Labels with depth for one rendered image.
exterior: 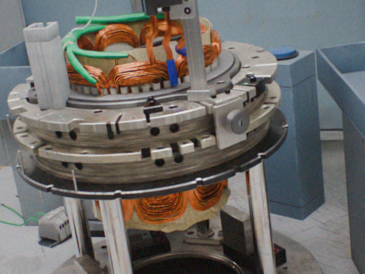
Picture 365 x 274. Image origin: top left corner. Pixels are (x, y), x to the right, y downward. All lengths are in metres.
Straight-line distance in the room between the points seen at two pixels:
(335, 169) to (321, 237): 2.13
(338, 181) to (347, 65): 2.12
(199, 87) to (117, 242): 0.20
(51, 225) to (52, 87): 0.44
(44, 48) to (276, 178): 0.51
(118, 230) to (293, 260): 0.31
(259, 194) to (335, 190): 2.19
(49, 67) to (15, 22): 2.64
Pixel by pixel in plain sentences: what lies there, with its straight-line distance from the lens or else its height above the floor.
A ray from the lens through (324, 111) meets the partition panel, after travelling 3.29.
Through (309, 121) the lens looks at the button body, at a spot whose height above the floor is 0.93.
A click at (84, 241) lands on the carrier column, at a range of 1.04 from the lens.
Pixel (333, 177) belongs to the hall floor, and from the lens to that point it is 3.21.
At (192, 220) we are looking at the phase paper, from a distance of 0.89.
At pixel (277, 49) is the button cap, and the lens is 1.14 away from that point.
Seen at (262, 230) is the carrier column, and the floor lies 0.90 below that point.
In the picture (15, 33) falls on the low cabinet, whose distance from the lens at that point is 3.45.
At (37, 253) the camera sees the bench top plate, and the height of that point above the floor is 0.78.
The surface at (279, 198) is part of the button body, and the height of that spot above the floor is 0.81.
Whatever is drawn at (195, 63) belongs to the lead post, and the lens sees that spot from 0.78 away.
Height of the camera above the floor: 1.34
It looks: 21 degrees down
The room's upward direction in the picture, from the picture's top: 8 degrees counter-clockwise
